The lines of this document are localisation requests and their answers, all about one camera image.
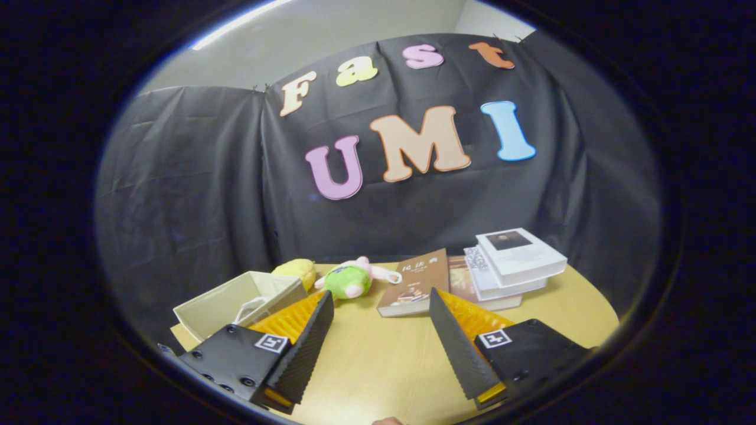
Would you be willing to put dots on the yellow plush toy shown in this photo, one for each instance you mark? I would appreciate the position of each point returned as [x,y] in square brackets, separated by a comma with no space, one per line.
[295,270]

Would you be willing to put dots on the black backdrop cloth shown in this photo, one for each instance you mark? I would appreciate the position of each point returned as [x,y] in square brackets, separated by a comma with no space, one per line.
[195,195]

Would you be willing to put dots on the green and pink plush toy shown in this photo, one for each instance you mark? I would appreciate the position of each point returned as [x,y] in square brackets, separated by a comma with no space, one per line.
[348,282]

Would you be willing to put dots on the cream fabric storage box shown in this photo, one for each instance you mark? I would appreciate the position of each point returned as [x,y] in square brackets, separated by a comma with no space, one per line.
[207,313]

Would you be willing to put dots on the white shoe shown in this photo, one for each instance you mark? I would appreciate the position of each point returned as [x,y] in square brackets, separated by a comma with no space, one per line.
[243,306]

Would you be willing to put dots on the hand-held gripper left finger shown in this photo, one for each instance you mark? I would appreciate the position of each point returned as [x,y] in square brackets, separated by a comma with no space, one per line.
[307,348]

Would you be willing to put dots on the white book with dark picture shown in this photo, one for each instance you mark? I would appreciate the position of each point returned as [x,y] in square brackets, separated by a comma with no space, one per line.
[520,254]

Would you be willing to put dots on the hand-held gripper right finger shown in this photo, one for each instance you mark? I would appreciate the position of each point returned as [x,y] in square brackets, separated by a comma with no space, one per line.
[458,348]

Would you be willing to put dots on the brown cover book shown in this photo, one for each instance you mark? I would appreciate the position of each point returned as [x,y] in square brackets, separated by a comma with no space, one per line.
[419,274]

